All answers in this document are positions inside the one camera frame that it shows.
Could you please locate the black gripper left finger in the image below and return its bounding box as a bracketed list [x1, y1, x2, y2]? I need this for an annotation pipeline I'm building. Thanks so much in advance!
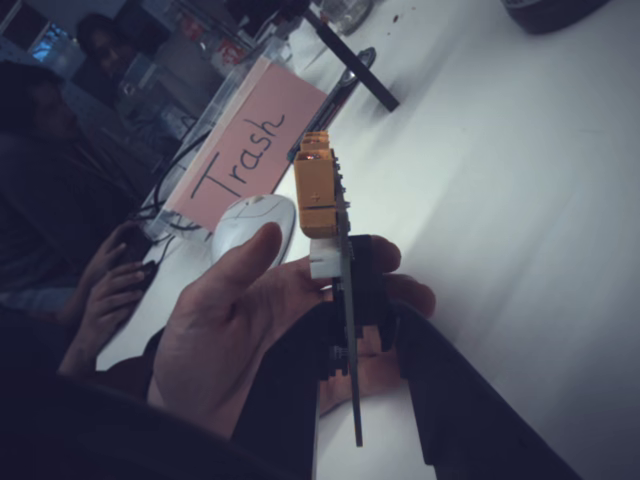
[227, 298, 336, 480]

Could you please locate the small black computer mouse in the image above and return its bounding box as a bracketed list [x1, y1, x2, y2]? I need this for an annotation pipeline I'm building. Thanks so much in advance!
[134, 259, 157, 291]

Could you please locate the black marker pen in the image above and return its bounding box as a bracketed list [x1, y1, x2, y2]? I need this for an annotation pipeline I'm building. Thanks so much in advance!
[285, 85, 347, 162]

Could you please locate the black flat bar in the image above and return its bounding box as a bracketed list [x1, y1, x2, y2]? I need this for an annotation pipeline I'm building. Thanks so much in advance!
[302, 7, 401, 112]

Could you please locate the open bare hand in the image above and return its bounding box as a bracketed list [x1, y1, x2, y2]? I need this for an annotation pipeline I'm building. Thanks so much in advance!
[147, 222, 436, 441]

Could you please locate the black cable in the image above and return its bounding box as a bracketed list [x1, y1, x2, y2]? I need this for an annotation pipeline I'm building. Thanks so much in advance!
[132, 127, 211, 241]

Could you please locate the clear plastic box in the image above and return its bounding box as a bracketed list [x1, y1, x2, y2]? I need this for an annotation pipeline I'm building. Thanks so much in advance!
[132, 37, 329, 241]

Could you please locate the dark-haired person in background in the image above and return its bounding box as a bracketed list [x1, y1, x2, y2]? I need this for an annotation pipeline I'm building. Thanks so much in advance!
[74, 13, 166, 106]

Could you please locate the white computer mouse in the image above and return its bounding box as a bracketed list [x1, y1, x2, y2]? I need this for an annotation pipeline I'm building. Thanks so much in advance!
[210, 194, 297, 266]

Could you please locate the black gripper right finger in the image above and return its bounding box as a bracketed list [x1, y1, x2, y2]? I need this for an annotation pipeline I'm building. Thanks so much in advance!
[378, 298, 584, 480]

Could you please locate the clear glass jar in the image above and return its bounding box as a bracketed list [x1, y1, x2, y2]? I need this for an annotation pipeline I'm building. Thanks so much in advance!
[319, 0, 374, 35]

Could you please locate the seated person in dark top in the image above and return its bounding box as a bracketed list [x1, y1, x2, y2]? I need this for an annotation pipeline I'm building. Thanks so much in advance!
[0, 59, 151, 306]

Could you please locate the circuit board with orange connectors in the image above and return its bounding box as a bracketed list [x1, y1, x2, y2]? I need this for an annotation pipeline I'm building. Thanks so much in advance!
[292, 128, 390, 448]

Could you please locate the pink paper Trash sign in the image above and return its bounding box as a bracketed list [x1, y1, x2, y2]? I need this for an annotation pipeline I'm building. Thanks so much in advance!
[164, 57, 329, 230]

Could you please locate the clear container with red label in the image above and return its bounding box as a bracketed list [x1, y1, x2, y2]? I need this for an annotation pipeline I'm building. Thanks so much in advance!
[214, 39, 249, 66]

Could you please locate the hand on black mouse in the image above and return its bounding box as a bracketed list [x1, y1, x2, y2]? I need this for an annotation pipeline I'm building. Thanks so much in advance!
[57, 222, 151, 376]

